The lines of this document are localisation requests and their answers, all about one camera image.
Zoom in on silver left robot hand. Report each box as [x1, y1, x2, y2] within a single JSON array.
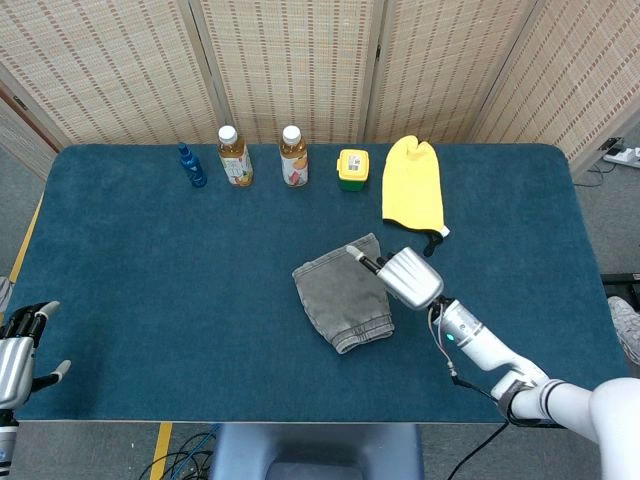
[[0, 300, 72, 411]]

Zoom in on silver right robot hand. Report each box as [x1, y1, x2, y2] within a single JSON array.
[[346, 244, 445, 311]]

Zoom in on grey shorts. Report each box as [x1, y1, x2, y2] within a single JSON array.
[[292, 232, 396, 356]]

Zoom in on green container yellow lid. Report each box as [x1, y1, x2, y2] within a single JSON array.
[[335, 148, 372, 193]]

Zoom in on blue carpet table cover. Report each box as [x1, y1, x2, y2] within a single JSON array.
[[9, 143, 632, 425]]

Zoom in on tea bottle peach label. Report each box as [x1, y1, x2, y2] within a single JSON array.
[[278, 125, 310, 189]]

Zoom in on blue-grey robot torso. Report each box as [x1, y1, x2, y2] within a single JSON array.
[[209, 423, 425, 480]]

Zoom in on tea bottle pineapple label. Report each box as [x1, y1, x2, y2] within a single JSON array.
[[216, 125, 255, 188]]

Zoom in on black equipment base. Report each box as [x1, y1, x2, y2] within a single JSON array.
[[601, 272, 640, 297]]

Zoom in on woven folding screen panel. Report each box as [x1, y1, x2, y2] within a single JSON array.
[[469, 0, 640, 176], [362, 0, 549, 146], [0, 82, 64, 184], [189, 0, 396, 146], [0, 0, 229, 146]]

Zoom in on grey sneaker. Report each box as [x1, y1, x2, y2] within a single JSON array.
[[607, 295, 640, 364]]

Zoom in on blue spray bottle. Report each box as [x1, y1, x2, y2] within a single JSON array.
[[178, 142, 208, 189]]

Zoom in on white power strip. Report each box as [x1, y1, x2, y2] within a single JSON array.
[[603, 144, 640, 169]]

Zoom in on yellow mitt black strap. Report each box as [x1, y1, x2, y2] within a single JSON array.
[[381, 137, 451, 257]]

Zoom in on grey wrist wire bundle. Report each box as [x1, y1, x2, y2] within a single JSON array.
[[427, 307, 459, 379]]

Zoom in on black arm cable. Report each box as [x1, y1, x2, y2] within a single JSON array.
[[447, 372, 516, 480]]

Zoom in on black floor cable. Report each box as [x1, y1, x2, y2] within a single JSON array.
[[134, 432, 219, 480]]

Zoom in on black power strip cable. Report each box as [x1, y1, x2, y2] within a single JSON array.
[[574, 163, 610, 189]]

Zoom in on blue floor cable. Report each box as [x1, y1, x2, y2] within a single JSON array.
[[184, 424, 222, 459]]

